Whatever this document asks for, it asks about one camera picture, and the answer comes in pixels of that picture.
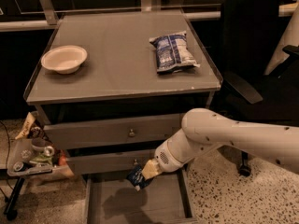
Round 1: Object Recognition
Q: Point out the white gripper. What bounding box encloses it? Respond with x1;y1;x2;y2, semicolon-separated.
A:
141;140;183;180

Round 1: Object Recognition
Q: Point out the dark blue rxbar wrapper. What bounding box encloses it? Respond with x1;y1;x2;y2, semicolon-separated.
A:
126;164;152;191

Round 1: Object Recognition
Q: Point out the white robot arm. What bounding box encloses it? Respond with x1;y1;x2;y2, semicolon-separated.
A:
142;108;299;180

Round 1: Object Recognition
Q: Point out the grey top drawer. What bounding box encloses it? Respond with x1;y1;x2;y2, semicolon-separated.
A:
44;114;181;149

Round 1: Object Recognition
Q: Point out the grey drawer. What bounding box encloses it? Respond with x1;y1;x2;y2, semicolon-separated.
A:
86;170;198;224
44;114;181;149
66;149;155;175

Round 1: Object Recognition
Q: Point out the grey middle drawer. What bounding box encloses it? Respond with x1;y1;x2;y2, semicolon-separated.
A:
66;149;155;175

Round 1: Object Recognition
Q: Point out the grey bottom drawer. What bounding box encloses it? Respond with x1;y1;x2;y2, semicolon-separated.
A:
86;170;198;224

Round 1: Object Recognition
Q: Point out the grey drawer cabinet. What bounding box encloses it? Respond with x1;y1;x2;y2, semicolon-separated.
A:
23;9;224;224

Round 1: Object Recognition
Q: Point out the blue white chip bag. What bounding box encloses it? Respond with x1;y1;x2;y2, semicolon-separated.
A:
149;31;200;75

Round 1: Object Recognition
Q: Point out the white paper bowl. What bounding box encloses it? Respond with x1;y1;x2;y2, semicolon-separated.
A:
41;45;88;75

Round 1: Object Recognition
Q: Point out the black folding stand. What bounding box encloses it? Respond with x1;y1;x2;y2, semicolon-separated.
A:
4;177;24;221

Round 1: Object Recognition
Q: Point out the black office chair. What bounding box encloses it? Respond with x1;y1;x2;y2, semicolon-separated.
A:
214;0;299;177

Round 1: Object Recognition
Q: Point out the metal rail with brackets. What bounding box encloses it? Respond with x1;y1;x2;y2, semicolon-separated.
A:
0;0;298;33

